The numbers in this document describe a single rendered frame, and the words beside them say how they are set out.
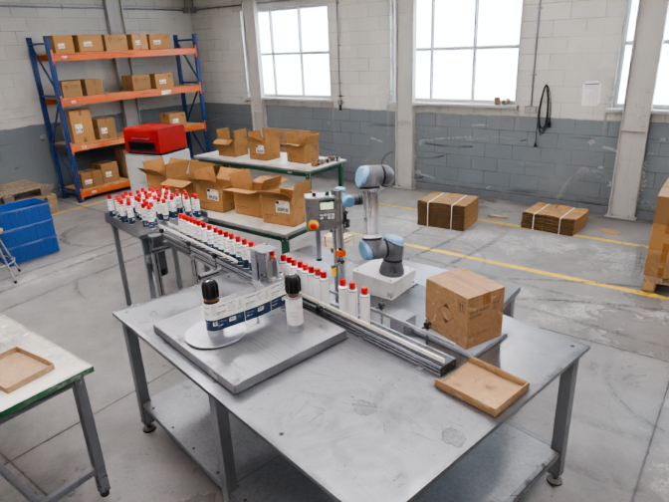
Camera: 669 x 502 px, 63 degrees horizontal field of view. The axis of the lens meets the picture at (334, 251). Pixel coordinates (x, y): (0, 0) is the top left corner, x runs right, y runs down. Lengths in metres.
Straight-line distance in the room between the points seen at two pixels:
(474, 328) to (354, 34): 7.13
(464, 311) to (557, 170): 5.56
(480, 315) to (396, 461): 0.90
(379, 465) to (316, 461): 0.23
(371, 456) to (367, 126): 7.55
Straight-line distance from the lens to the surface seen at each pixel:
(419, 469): 2.07
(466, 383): 2.49
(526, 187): 8.19
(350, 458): 2.10
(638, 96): 7.63
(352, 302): 2.82
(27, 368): 3.12
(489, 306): 2.69
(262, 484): 2.93
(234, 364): 2.58
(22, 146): 10.14
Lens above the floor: 2.24
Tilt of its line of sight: 21 degrees down
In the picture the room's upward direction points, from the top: 2 degrees counter-clockwise
